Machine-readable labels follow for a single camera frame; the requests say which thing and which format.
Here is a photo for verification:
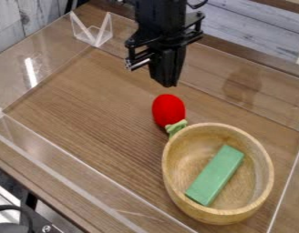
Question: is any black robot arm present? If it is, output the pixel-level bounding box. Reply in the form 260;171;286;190
125;0;208;87

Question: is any black metal table mount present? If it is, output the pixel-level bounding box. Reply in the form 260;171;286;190
20;191;63;233

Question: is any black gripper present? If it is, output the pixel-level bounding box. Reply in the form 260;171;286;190
125;10;204;87

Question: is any black cable lower left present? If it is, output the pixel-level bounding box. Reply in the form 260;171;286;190
0;204;34;233

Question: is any red plush strawberry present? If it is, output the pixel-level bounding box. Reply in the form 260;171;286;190
152;94;187;137

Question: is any wooden oval bowl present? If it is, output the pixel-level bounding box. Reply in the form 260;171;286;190
161;123;275;225

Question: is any green rectangular block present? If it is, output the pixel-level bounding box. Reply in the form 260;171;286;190
184;145;244;207

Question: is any clear acrylic corner bracket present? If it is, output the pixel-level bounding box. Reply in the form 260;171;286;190
69;12;113;47

